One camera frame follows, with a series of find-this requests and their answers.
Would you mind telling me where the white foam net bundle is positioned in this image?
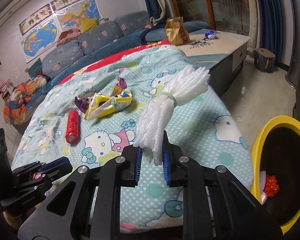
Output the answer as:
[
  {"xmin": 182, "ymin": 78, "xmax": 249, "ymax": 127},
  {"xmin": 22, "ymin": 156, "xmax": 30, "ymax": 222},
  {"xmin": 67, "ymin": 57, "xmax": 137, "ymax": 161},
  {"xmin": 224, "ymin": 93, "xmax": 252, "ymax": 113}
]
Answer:
[{"xmin": 133, "ymin": 65, "xmax": 210, "ymax": 166}]

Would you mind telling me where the purple orange snack wrapper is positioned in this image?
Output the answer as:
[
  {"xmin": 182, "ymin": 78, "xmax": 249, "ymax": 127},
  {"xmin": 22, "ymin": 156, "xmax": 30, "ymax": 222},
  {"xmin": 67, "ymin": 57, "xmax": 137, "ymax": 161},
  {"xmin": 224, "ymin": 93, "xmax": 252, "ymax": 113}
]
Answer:
[{"xmin": 75, "ymin": 77, "xmax": 129, "ymax": 114}]

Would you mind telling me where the brown paper bag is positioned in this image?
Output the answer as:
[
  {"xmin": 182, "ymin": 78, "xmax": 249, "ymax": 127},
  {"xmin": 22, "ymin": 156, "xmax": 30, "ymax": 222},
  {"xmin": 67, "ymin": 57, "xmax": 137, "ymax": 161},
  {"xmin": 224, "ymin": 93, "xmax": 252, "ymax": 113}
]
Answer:
[{"xmin": 164, "ymin": 17, "xmax": 190, "ymax": 46}]

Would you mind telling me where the pile of colourful clothes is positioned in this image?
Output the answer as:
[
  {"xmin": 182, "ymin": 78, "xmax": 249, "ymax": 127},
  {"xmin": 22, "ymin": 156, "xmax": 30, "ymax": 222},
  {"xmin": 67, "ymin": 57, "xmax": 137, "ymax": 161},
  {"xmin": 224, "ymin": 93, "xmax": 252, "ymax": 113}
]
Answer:
[{"xmin": 3, "ymin": 75, "xmax": 51, "ymax": 125}]

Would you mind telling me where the blue curtain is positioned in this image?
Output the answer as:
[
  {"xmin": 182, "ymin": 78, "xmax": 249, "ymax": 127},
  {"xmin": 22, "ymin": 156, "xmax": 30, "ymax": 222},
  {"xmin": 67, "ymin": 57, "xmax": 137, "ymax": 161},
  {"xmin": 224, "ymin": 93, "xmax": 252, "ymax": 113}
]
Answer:
[{"xmin": 257, "ymin": 0, "xmax": 283, "ymax": 66}]

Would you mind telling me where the world map poster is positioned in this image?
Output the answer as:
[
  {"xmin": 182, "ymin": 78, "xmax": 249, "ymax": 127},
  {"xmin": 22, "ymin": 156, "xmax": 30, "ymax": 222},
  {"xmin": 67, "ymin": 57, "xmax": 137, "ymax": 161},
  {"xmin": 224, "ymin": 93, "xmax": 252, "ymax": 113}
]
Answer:
[{"xmin": 20, "ymin": 18, "xmax": 61, "ymax": 63}]

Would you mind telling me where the wooden framed glass door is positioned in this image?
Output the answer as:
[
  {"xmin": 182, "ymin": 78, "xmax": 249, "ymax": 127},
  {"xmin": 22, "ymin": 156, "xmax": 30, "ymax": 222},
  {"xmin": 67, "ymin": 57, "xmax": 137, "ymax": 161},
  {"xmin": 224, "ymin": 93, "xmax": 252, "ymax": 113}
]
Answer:
[{"xmin": 171, "ymin": 0, "xmax": 250, "ymax": 36}]

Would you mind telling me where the red trash in bin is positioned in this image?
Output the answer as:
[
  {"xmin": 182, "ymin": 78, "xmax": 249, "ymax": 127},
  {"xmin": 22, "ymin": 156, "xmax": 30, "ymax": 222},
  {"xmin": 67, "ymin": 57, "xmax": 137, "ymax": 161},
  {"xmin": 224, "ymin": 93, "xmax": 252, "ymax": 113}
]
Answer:
[{"xmin": 263, "ymin": 175, "xmax": 280, "ymax": 197}]

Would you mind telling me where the blue grey sofa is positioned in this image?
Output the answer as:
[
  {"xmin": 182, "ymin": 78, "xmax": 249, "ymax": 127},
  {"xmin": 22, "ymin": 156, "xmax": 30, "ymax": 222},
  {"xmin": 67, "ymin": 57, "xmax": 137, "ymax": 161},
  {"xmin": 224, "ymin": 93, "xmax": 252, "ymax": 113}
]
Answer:
[{"xmin": 25, "ymin": 10, "xmax": 211, "ymax": 111}]

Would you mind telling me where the small blue stool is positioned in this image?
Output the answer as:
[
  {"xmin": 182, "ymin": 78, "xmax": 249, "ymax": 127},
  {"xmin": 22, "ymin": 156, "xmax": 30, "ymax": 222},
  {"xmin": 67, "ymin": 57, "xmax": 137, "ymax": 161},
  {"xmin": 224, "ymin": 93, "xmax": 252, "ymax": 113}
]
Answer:
[{"xmin": 254, "ymin": 48, "xmax": 276, "ymax": 73}]

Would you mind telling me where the floral banner poster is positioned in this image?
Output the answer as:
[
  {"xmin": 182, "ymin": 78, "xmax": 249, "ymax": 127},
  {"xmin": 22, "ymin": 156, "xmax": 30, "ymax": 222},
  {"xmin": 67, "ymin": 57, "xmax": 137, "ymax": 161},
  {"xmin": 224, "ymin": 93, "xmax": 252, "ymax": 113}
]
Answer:
[{"xmin": 19, "ymin": 0, "xmax": 81, "ymax": 36}]

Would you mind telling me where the China map poster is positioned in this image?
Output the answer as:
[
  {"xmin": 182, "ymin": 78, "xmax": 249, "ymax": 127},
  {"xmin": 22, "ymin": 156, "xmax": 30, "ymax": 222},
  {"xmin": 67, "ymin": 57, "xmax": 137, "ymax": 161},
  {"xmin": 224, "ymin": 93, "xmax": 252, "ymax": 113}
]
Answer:
[{"xmin": 56, "ymin": 0, "xmax": 103, "ymax": 31}]

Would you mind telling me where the blue candy wrapper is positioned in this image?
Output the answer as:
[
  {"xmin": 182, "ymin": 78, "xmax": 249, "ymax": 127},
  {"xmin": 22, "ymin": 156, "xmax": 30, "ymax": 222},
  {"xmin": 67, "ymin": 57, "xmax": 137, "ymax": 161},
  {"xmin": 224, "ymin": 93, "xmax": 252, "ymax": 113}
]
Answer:
[{"xmin": 204, "ymin": 30, "xmax": 216, "ymax": 40}]

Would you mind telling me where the red cylindrical bottle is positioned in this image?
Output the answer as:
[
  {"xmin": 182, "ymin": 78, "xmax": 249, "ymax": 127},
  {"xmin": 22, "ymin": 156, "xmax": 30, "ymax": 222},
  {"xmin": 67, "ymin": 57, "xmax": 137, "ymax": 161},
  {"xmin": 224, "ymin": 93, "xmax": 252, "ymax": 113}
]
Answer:
[{"xmin": 65, "ymin": 110, "xmax": 79, "ymax": 144}]

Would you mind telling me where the yellow rimmed trash bin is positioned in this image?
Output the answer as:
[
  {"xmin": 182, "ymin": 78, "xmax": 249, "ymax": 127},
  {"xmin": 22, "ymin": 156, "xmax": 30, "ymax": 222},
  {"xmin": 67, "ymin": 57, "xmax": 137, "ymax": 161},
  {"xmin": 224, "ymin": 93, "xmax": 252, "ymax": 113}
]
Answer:
[{"xmin": 251, "ymin": 115, "xmax": 300, "ymax": 233}]

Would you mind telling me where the yellow snack wrapper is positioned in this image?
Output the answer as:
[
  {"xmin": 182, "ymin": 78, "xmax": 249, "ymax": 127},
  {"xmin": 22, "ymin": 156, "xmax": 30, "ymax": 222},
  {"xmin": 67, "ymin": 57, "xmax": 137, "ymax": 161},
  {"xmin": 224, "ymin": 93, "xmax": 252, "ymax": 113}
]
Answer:
[{"xmin": 84, "ymin": 90, "xmax": 133, "ymax": 120}]

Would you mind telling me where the beige top coffee table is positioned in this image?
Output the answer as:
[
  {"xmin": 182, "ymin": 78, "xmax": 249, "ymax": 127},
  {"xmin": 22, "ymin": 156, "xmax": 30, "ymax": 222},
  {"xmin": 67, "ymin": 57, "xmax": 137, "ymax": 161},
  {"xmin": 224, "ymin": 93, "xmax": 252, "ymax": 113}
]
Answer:
[{"xmin": 178, "ymin": 29, "xmax": 250, "ymax": 97}]

